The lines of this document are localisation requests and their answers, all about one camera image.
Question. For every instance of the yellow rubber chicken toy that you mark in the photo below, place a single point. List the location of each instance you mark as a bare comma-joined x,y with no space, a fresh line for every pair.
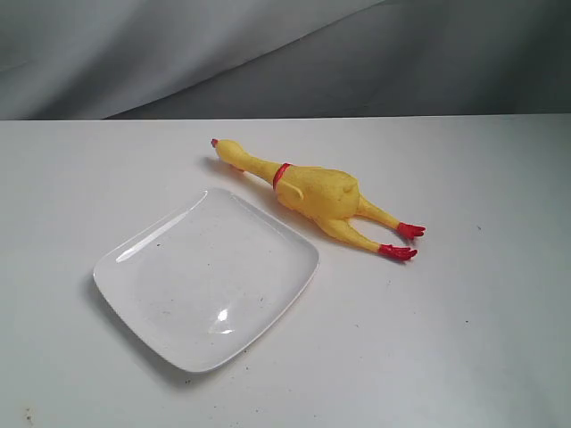
328,197

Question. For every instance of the white square plate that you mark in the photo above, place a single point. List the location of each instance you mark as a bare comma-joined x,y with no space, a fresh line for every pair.
203,283

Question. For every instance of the white backdrop cloth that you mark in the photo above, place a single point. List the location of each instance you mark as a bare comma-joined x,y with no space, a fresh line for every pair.
282,59

